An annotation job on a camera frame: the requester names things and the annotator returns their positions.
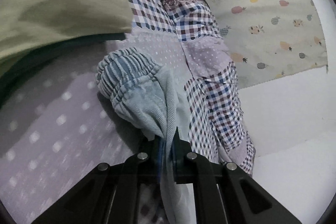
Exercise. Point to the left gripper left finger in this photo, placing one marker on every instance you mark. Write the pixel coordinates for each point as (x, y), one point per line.
(109, 194)

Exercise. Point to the checkered patchwork bed sheet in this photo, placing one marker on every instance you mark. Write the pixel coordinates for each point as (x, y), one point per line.
(56, 126)

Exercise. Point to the checkered folded quilt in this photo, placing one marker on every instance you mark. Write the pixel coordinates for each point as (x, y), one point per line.
(216, 130)

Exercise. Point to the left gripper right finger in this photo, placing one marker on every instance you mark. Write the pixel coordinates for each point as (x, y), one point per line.
(224, 193)

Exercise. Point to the light blue denim pants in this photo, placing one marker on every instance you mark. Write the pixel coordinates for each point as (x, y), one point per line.
(147, 95)

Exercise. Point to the pineapple print wall cloth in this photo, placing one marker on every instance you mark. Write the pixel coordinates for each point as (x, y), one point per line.
(270, 39)

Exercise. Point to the olive green cloth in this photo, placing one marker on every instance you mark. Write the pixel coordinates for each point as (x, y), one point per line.
(30, 24)

